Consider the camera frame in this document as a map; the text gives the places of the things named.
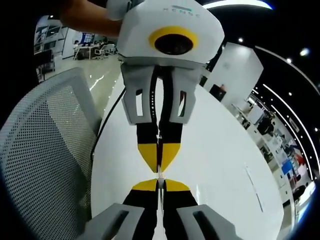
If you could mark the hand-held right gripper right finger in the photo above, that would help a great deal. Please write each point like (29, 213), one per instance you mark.
(180, 215)

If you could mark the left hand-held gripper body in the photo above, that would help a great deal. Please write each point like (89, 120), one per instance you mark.
(140, 22)

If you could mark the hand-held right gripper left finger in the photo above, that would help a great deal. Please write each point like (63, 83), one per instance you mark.
(140, 215)

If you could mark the black office chair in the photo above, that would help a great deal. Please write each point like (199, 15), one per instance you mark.
(218, 92)

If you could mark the white mesh office chair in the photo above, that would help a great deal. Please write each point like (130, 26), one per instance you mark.
(45, 150)

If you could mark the dark cabinet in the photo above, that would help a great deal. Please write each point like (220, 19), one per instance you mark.
(43, 63)

